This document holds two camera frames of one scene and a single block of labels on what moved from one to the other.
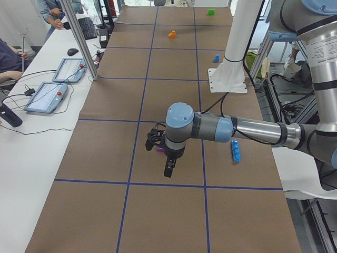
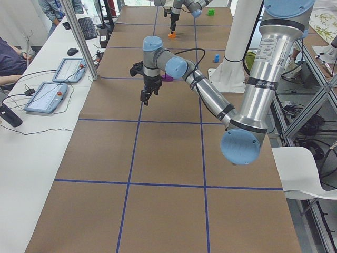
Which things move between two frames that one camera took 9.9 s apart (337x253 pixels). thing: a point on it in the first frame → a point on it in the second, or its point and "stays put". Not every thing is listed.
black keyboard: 88,28 stays put
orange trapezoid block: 172,35 stays put
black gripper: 154,136 → 137,68
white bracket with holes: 229,76 stays put
